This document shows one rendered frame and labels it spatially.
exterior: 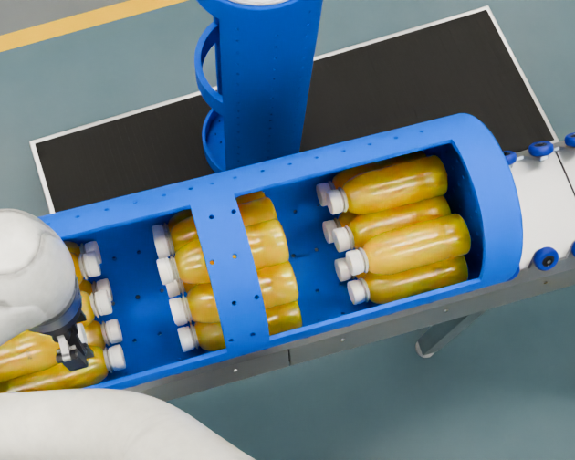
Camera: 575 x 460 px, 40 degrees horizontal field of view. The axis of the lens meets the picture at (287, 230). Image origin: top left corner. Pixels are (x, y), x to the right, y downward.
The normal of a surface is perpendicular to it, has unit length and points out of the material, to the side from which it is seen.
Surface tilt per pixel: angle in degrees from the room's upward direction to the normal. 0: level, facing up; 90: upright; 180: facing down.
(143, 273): 25
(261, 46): 90
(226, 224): 5
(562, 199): 0
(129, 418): 46
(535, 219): 0
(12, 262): 14
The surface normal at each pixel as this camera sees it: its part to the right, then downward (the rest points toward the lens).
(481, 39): 0.05, -0.33
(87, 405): -0.42, -0.69
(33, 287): 0.65, 0.59
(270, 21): 0.22, 0.92
